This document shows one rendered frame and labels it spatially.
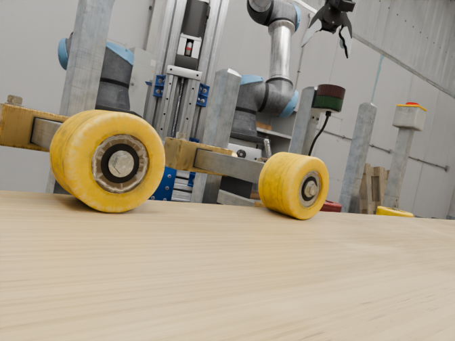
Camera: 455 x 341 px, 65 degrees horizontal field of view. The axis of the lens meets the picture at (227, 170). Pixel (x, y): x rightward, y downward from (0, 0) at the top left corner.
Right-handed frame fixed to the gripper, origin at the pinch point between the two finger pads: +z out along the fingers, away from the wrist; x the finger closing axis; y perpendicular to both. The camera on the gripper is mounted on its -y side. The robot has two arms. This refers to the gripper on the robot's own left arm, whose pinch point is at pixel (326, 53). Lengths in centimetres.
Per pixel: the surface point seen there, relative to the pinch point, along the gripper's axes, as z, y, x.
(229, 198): 47, -18, 23
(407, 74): -143, 443, -291
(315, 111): 22.6, -29.0, 9.4
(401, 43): -182, 430, -261
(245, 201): 46, -23, 20
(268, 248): 42, -81, 29
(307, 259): 42, -82, 26
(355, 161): 30.9, -14.8, -9.5
